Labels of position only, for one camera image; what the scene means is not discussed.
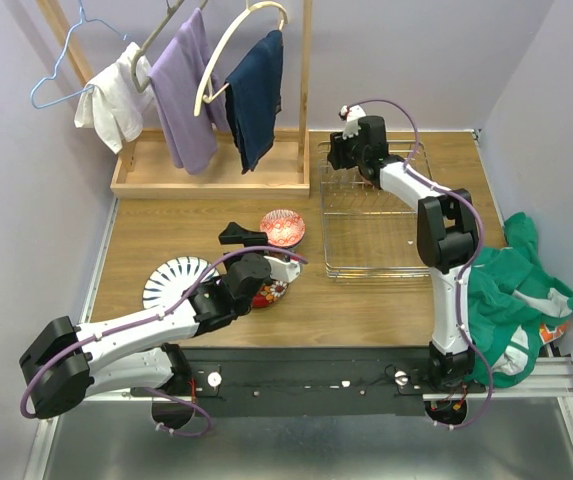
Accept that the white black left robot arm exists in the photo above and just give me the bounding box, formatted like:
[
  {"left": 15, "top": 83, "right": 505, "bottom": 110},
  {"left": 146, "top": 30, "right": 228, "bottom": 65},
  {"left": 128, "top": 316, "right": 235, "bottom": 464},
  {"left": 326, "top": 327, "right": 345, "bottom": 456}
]
[{"left": 19, "top": 222, "right": 305, "bottom": 419}]

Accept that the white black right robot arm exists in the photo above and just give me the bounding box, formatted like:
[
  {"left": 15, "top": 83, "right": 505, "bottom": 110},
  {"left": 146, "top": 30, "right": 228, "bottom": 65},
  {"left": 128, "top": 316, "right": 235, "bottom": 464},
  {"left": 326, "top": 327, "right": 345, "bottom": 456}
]
[{"left": 327, "top": 108, "right": 479, "bottom": 392}]

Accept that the wooden clothes rack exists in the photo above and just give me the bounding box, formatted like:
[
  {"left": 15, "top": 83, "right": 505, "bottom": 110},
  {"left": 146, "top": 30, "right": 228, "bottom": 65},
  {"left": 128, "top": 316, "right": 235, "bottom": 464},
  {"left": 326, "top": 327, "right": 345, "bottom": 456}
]
[{"left": 40, "top": 1, "right": 310, "bottom": 199}]

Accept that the red white patterned bowl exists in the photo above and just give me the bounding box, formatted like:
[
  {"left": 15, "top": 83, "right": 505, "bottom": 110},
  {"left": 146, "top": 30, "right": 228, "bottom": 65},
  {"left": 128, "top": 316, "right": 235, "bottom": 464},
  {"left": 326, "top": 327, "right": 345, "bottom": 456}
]
[{"left": 260, "top": 209, "right": 306, "bottom": 249}]

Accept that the red floral plate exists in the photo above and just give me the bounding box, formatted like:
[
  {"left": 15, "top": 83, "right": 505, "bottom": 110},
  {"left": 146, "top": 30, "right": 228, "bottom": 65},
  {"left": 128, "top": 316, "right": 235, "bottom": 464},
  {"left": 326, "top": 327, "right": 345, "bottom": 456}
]
[{"left": 252, "top": 280, "right": 289, "bottom": 309}]

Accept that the white blue striped plate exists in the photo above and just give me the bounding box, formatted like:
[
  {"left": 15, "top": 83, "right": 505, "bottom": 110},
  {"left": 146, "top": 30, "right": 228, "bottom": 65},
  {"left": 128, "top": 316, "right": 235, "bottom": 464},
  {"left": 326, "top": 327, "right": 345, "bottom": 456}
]
[{"left": 142, "top": 256, "right": 211, "bottom": 309}]

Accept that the navy blue cloth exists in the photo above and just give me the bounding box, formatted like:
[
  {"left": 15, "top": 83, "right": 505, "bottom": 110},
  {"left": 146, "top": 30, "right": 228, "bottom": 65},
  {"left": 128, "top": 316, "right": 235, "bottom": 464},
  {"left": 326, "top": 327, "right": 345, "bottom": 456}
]
[{"left": 225, "top": 30, "right": 284, "bottom": 174}]

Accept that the cream wooden hanger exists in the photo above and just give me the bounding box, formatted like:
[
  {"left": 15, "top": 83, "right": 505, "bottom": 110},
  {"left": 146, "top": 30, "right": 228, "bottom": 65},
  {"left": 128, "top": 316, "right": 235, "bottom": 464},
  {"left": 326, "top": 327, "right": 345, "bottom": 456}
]
[{"left": 193, "top": 0, "right": 288, "bottom": 118}]

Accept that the purple cloth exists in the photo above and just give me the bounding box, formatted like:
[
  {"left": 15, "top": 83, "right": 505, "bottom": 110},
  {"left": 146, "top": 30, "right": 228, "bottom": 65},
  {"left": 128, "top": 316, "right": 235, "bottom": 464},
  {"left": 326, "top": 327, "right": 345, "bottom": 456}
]
[{"left": 149, "top": 8, "right": 230, "bottom": 175}]

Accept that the grey hanger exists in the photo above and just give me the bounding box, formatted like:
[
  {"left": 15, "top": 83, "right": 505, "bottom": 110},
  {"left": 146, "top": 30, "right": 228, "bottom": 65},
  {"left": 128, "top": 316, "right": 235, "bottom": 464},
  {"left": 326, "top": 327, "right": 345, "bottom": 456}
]
[{"left": 130, "top": 1, "right": 186, "bottom": 93}]

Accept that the white cloth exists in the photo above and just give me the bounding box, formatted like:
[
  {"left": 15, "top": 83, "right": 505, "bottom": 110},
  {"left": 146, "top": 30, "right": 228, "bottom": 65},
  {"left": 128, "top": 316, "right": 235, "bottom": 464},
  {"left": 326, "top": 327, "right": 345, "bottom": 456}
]
[{"left": 74, "top": 42, "right": 154, "bottom": 154}]

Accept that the green cloth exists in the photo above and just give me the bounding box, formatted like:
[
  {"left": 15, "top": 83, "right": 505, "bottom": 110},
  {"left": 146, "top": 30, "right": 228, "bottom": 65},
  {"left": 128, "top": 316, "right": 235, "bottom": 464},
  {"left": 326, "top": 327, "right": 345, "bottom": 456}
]
[{"left": 468, "top": 212, "right": 573, "bottom": 389}]

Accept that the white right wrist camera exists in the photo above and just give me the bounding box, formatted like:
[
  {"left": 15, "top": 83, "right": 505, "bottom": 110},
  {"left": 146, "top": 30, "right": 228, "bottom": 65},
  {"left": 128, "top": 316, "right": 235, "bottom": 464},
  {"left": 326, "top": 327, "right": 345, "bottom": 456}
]
[{"left": 339, "top": 105, "right": 366, "bottom": 140}]

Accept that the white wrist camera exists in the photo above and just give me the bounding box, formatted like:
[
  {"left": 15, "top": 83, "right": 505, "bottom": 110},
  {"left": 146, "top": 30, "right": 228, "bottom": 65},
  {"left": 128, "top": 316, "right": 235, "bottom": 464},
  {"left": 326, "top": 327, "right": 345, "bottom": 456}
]
[
  {"left": 339, "top": 105, "right": 366, "bottom": 140},
  {"left": 264, "top": 255, "right": 302, "bottom": 284}
]

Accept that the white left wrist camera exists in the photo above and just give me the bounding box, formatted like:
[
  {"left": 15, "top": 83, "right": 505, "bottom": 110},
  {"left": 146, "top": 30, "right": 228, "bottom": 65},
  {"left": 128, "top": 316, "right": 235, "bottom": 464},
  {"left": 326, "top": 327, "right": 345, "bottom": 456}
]
[{"left": 264, "top": 255, "right": 302, "bottom": 284}]

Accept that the metal wire dish rack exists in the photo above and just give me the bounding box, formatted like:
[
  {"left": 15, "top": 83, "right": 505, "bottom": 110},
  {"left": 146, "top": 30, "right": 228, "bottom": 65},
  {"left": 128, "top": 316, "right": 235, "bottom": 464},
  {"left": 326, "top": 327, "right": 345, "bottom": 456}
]
[{"left": 317, "top": 141, "right": 429, "bottom": 281}]

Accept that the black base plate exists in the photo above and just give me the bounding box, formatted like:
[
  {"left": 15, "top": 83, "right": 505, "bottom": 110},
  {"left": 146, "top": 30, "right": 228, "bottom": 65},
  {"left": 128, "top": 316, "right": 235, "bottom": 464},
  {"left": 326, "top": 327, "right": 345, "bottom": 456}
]
[{"left": 130, "top": 347, "right": 487, "bottom": 419}]

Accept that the aluminium rail frame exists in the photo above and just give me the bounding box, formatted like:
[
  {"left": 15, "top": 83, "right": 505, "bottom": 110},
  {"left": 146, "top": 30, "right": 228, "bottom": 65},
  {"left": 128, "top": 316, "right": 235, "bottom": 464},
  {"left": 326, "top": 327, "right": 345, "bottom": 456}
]
[{"left": 23, "top": 128, "right": 573, "bottom": 480}]

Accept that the blue wire hanger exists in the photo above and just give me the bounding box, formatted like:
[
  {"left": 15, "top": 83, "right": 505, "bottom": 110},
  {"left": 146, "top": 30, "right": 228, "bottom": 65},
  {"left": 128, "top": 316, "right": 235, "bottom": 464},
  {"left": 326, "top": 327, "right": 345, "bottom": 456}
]
[{"left": 30, "top": 0, "right": 131, "bottom": 110}]

